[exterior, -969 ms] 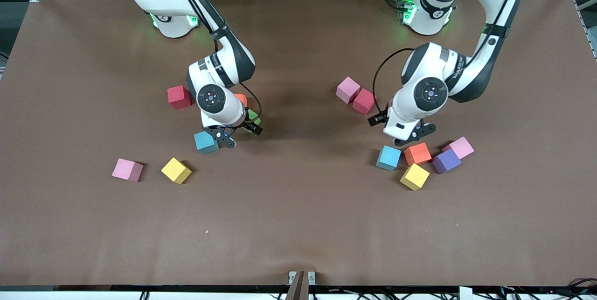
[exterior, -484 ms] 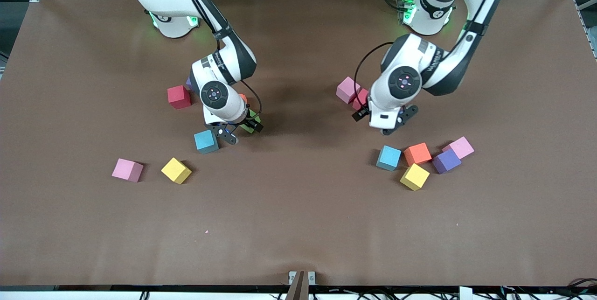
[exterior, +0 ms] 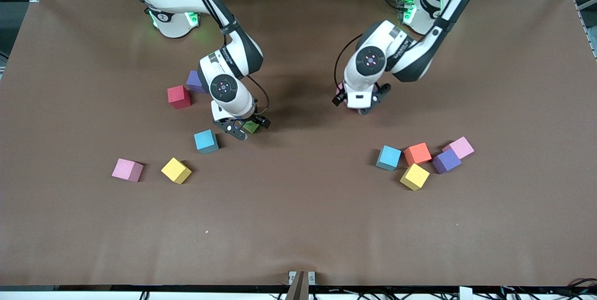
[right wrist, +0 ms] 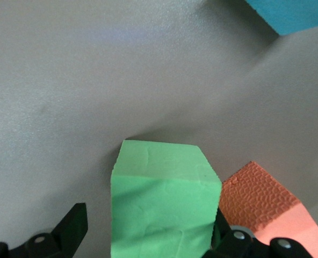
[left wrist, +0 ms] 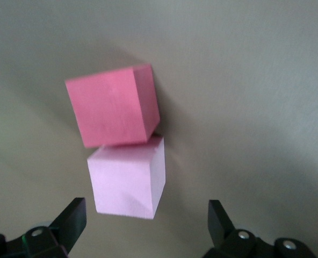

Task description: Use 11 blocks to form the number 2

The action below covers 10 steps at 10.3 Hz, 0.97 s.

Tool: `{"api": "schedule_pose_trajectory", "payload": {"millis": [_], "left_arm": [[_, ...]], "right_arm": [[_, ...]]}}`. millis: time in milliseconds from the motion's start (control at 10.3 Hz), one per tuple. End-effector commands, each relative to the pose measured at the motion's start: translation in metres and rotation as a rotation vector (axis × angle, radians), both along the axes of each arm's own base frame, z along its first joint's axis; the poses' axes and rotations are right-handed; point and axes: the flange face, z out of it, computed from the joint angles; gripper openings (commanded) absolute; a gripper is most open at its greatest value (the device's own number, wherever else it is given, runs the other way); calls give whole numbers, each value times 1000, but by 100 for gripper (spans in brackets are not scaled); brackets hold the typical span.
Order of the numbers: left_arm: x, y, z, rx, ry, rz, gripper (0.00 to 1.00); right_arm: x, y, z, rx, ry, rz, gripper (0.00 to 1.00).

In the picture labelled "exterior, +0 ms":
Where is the cyan foam cube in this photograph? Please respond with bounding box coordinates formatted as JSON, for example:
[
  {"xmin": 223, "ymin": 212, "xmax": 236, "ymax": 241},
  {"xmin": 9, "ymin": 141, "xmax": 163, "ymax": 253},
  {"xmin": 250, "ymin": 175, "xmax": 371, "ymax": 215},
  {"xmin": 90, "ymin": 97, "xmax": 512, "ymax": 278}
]
[
  {"xmin": 375, "ymin": 145, "xmax": 403, "ymax": 172},
  {"xmin": 194, "ymin": 129, "xmax": 220, "ymax": 154}
]

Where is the orange foam cube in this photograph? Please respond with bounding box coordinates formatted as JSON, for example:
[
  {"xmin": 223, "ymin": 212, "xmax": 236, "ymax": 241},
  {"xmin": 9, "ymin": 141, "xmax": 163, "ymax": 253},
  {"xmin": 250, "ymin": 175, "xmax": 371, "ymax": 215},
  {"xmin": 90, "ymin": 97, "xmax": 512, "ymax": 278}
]
[{"xmin": 403, "ymin": 142, "xmax": 433, "ymax": 167}]

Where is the yellow foam cube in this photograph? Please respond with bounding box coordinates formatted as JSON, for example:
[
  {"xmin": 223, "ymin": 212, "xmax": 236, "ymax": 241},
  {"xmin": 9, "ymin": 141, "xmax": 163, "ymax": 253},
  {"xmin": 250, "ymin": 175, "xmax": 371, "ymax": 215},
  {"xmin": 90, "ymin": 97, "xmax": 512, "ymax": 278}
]
[
  {"xmin": 399, "ymin": 163, "xmax": 430, "ymax": 192},
  {"xmin": 160, "ymin": 157, "xmax": 193, "ymax": 185}
]

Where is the purple foam cube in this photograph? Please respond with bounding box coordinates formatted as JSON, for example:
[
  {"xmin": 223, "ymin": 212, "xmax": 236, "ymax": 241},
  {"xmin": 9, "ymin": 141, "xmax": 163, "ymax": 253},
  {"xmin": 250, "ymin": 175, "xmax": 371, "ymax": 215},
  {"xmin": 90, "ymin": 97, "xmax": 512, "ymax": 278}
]
[
  {"xmin": 431, "ymin": 149, "xmax": 462, "ymax": 175},
  {"xmin": 186, "ymin": 70, "xmax": 207, "ymax": 94}
]

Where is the red foam cube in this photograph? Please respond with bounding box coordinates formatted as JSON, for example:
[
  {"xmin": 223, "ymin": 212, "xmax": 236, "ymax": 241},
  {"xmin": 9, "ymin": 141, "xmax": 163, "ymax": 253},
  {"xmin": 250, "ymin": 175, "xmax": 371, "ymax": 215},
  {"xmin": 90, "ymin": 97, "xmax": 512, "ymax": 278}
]
[{"xmin": 167, "ymin": 85, "xmax": 192, "ymax": 110}]

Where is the brown table cover sheet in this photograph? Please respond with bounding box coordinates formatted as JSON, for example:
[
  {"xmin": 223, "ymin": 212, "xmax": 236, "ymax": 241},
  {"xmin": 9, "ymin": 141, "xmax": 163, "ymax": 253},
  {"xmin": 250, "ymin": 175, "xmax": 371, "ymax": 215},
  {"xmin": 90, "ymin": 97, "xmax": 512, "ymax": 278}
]
[{"xmin": 0, "ymin": 0, "xmax": 597, "ymax": 286}]

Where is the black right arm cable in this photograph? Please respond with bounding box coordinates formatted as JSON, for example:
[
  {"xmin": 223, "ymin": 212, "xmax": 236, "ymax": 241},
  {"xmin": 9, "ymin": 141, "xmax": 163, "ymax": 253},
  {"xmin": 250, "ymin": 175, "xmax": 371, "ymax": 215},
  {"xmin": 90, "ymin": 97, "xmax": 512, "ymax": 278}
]
[{"xmin": 246, "ymin": 75, "xmax": 271, "ymax": 115}]

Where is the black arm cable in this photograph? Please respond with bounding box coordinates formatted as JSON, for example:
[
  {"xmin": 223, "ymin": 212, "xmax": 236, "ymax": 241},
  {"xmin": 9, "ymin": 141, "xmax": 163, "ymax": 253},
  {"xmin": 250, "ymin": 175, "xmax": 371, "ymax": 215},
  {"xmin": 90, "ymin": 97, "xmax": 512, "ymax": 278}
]
[
  {"xmin": 332, "ymin": 33, "xmax": 369, "ymax": 107},
  {"xmin": 246, "ymin": 75, "xmax": 271, "ymax": 115}
]

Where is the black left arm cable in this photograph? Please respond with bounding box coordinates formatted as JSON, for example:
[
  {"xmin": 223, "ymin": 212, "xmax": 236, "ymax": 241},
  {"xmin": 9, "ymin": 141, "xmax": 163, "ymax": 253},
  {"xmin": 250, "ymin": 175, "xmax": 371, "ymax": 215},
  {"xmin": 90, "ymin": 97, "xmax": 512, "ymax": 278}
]
[{"xmin": 332, "ymin": 33, "xmax": 369, "ymax": 107}]

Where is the silver metal bracket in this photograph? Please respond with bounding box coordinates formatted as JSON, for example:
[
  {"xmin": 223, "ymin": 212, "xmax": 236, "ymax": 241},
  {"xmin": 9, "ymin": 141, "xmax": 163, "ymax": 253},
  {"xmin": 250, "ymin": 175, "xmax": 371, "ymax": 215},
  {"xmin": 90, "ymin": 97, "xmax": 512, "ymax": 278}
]
[{"xmin": 288, "ymin": 271, "xmax": 316, "ymax": 286}]

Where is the brown camera stand post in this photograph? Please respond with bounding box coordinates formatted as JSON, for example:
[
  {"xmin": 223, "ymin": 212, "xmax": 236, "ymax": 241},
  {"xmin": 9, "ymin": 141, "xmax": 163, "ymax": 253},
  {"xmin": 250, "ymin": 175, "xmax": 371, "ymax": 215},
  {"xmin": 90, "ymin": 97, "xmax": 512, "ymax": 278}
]
[{"xmin": 285, "ymin": 271, "xmax": 310, "ymax": 300}]

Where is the black cable bundle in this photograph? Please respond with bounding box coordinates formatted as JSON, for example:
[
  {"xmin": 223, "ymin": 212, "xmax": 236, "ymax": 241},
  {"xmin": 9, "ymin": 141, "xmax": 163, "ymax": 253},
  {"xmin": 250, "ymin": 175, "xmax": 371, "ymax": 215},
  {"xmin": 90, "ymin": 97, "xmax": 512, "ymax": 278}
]
[{"xmin": 566, "ymin": 278, "xmax": 597, "ymax": 297}]

